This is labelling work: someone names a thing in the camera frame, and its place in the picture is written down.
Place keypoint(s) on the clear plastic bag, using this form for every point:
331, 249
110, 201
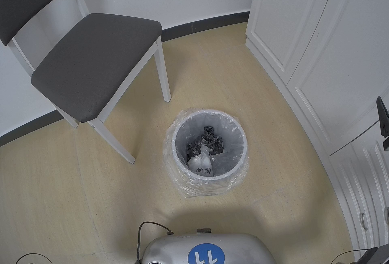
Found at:
182, 183

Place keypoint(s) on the black plastic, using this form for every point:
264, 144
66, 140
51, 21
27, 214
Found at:
212, 141

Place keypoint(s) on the white wardrobe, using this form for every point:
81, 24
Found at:
319, 28

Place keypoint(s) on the white chair grey cushions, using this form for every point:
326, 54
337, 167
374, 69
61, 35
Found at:
91, 59

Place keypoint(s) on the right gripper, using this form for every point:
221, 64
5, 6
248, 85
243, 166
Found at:
386, 144

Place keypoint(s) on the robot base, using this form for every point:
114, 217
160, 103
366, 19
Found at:
206, 247

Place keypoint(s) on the white trash bin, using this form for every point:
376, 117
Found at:
182, 165

